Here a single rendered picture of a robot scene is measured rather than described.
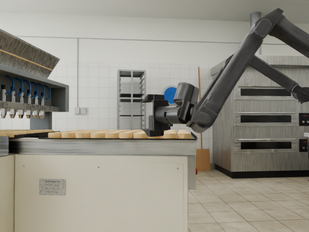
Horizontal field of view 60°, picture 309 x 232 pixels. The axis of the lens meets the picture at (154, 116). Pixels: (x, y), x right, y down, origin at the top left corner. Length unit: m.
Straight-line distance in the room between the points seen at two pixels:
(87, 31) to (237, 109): 3.16
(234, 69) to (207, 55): 4.77
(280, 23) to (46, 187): 1.05
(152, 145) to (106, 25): 4.70
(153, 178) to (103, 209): 0.23
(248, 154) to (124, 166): 3.83
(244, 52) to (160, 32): 4.70
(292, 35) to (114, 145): 0.75
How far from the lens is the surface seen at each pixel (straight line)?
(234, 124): 4.59
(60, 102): 1.65
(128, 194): 1.07
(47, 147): 1.16
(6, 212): 1.23
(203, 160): 5.26
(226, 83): 0.87
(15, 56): 1.34
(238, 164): 4.70
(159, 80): 5.37
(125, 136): 1.02
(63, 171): 1.13
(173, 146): 1.03
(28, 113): 1.40
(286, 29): 1.05
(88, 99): 5.34
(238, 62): 0.92
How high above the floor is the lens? 0.97
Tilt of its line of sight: 1 degrees up
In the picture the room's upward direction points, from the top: straight up
